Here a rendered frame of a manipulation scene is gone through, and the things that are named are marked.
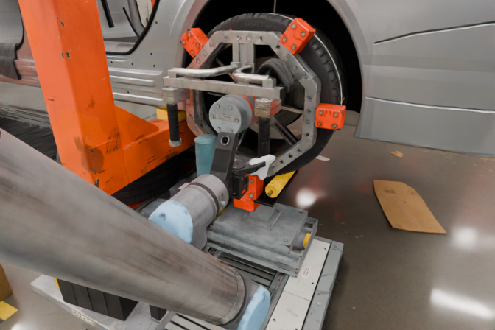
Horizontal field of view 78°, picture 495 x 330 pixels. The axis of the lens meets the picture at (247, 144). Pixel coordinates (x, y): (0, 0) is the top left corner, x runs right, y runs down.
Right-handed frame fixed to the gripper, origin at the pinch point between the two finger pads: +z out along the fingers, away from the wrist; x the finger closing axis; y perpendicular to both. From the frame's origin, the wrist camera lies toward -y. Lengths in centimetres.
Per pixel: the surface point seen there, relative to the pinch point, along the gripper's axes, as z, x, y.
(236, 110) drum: 15.4, -12.7, -5.4
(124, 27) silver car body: 205, -257, -21
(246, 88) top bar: 10.9, -6.8, -14.2
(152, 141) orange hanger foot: 25, -60, 18
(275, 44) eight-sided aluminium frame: 29.6, -5.3, -25.3
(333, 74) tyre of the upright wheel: 39.5, 12.8, -15.5
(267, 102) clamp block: 7.9, 1.2, -11.8
